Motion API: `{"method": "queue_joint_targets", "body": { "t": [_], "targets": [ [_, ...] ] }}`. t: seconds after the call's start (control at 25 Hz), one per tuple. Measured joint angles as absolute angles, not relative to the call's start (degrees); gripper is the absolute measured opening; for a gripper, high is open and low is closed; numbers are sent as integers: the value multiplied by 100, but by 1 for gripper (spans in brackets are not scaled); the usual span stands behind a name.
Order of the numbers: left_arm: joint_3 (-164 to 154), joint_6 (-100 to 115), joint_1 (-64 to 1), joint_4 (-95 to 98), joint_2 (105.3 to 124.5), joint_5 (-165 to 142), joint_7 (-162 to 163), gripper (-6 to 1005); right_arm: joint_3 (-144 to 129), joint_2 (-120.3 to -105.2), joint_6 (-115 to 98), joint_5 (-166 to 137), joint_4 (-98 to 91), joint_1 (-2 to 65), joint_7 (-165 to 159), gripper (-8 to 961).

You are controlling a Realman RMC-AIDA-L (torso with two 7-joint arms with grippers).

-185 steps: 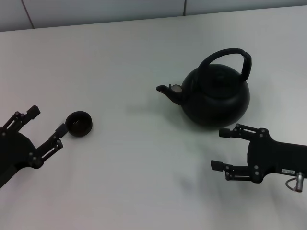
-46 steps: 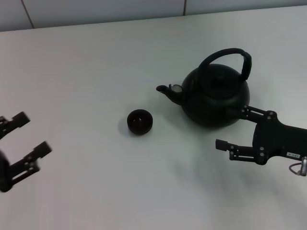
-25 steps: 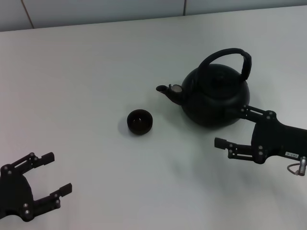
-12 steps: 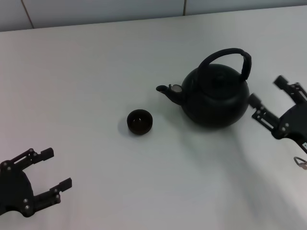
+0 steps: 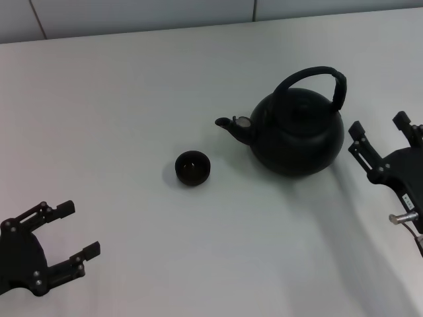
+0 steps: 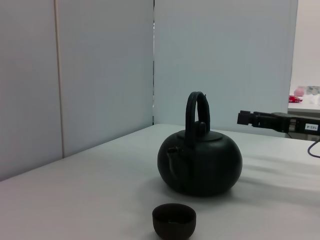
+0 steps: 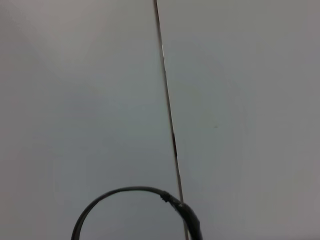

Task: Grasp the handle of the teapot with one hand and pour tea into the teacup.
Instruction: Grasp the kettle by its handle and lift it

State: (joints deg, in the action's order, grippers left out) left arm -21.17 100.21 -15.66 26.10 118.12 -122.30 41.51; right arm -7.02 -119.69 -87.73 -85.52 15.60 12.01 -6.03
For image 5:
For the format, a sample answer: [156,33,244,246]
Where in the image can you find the small dark teacup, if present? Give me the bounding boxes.
[174,150,212,186]

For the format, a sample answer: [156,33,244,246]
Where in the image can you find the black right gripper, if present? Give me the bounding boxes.
[348,111,423,234]

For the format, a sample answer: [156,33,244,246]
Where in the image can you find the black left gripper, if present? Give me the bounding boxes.
[0,199,101,297]

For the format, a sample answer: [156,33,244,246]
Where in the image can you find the black round teapot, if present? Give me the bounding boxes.
[214,65,348,179]

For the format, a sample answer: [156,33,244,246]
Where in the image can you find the right gripper plug with cable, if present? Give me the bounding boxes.
[389,212,423,260]

